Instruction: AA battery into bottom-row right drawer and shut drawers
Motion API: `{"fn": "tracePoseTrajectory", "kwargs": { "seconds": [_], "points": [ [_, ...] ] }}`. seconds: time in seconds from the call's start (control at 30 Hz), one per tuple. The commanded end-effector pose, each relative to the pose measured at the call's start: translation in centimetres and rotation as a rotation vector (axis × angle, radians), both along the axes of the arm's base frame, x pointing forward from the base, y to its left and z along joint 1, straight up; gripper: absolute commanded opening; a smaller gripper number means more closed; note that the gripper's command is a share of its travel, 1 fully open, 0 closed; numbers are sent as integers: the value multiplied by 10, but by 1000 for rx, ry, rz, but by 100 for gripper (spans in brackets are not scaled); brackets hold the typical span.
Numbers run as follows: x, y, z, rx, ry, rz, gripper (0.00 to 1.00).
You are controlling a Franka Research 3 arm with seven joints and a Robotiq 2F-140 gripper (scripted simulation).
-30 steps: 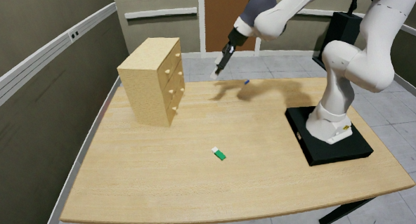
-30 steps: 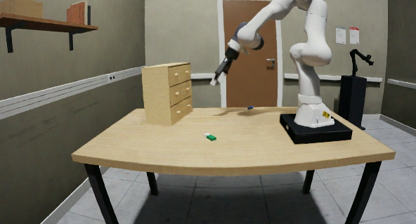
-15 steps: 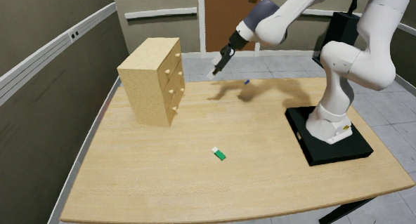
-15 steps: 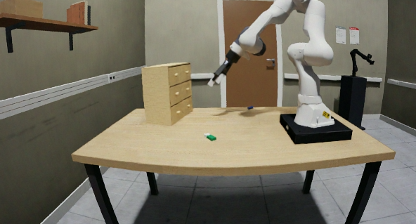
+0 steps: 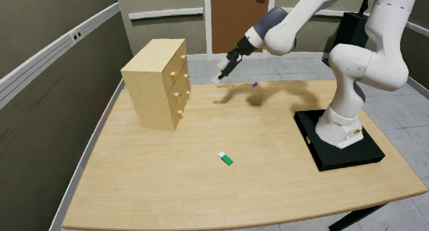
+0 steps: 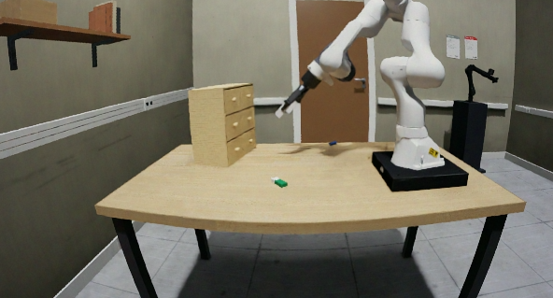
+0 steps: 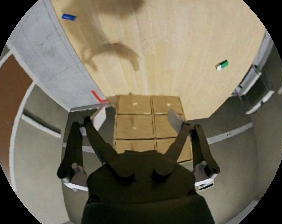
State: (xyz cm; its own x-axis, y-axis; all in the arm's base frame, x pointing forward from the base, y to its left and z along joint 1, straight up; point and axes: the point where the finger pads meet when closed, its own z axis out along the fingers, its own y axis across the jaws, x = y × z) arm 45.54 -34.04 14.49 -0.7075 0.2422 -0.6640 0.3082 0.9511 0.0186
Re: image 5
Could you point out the tan wooden chest of drawers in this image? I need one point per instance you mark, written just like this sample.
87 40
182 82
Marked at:
144 81

